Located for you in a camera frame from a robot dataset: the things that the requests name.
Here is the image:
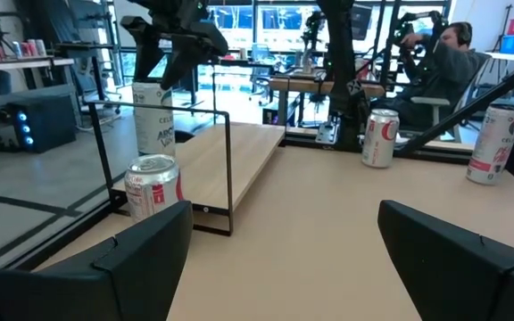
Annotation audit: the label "black monitor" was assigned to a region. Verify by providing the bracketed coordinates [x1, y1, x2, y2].
[350, 3, 374, 42]

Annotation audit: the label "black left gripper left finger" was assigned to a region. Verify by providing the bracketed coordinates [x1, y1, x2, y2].
[0, 200, 195, 321]

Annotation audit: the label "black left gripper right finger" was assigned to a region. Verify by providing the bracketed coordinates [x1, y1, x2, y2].
[377, 199, 514, 321]

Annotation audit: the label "white office chair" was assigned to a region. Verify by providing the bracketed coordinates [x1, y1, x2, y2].
[410, 55, 495, 144]

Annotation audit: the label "white pink Celsius can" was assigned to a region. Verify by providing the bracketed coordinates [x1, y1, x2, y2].
[465, 104, 514, 186]

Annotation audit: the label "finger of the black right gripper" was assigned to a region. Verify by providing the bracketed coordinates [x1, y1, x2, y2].
[161, 22, 230, 90]
[120, 15, 165, 83]

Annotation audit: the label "wooden background table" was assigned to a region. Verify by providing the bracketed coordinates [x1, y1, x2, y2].
[269, 76, 386, 127]

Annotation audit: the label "black aluminium table frame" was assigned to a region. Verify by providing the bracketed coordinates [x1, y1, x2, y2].
[0, 44, 514, 274]

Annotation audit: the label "grey mesh office chair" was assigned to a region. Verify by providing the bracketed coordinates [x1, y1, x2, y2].
[248, 43, 280, 106]

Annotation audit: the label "silver Diet Coke can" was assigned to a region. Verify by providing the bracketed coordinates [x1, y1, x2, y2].
[123, 153, 185, 223]
[361, 108, 401, 169]

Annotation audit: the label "person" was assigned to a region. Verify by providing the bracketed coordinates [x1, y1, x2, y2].
[370, 21, 493, 130]

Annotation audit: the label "white background desk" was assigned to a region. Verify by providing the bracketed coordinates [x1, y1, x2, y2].
[0, 55, 76, 74]

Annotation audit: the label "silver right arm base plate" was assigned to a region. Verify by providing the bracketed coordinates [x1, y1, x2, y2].
[314, 116, 341, 145]

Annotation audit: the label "black headphones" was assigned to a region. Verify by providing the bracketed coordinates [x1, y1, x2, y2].
[455, 21, 474, 46]

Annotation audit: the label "white blue Celsius can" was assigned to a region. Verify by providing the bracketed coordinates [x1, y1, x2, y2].
[131, 81, 177, 158]

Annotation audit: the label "black computer with blue lights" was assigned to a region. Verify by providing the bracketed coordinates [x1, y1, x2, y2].
[9, 93, 78, 155]

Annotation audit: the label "wooden shelf with black frame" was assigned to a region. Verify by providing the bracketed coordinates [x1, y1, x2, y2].
[86, 70, 287, 237]

